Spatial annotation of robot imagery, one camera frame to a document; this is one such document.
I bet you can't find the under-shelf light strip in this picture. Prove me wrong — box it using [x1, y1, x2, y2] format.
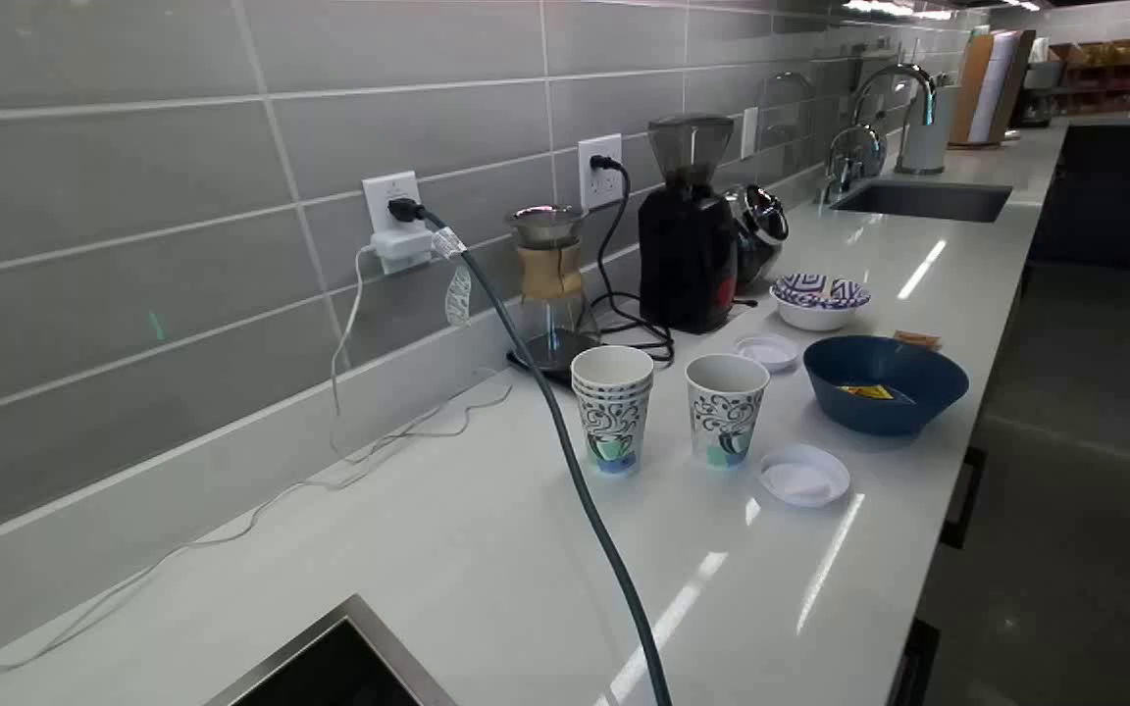
[836, 0, 964, 25]

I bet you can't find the thick black power cable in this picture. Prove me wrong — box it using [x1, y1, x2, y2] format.
[386, 193, 677, 706]

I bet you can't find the white canister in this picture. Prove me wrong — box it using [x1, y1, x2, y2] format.
[895, 83, 961, 182]

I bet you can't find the green labelled can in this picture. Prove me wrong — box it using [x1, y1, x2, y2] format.
[683, 354, 774, 475]

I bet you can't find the steel sink basin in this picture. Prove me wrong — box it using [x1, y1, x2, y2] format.
[832, 176, 1017, 227]

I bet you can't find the black cabinet handle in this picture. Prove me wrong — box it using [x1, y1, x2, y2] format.
[939, 444, 989, 552]
[888, 615, 944, 706]

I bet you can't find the patterned paper cup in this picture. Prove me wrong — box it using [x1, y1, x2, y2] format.
[568, 343, 658, 478]

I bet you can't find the white round plate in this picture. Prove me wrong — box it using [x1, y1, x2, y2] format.
[753, 440, 855, 513]

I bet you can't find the white blue patterned bowl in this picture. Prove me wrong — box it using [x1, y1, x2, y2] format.
[769, 269, 875, 339]

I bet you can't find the dark lower cabinet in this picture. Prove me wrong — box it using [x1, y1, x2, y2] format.
[884, 121, 1130, 706]

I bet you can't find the black grinder power cable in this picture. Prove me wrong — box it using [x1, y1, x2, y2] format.
[586, 154, 683, 368]

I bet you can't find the thin white cable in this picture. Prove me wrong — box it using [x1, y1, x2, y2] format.
[0, 240, 517, 704]

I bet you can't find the snack rack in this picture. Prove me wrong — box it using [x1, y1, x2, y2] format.
[1044, 35, 1130, 121]

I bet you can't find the black coffee grinder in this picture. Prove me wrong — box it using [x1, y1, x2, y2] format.
[637, 116, 740, 339]

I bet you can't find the chrome kettle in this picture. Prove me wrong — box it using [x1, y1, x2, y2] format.
[725, 182, 793, 296]

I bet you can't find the white plastic lid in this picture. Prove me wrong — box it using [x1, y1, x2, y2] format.
[734, 333, 806, 380]

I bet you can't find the white wall outlet with adapter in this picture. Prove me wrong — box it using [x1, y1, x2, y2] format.
[360, 168, 466, 280]

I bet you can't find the yellow item in bowl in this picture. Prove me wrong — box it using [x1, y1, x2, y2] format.
[836, 378, 901, 410]

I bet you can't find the black coffee scale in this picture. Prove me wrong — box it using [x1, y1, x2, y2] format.
[501, 327, 604, 392]

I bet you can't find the chrome faucet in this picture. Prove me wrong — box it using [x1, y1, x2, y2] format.
[819, 58, 944, 208]

